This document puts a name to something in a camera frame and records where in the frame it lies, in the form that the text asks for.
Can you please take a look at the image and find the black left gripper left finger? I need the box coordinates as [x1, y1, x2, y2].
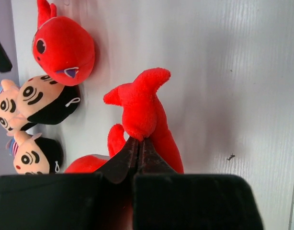
[0, 138, 138, 230]

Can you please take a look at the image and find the cartoon boy doll lower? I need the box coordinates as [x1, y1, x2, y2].
[13, 75, 81, 125]

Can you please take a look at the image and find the cartoon boy doll upper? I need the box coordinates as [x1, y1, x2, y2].
[0, 79, 36, 137]

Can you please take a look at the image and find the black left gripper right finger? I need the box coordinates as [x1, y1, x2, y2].
[134, 140, 263, 230]

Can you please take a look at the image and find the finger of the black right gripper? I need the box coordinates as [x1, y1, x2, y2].
[0, 43, 12, 73]

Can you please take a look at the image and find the red shark plush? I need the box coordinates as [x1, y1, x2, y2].
[65, 68, 184, 174]
[32, 0, 95, 86]

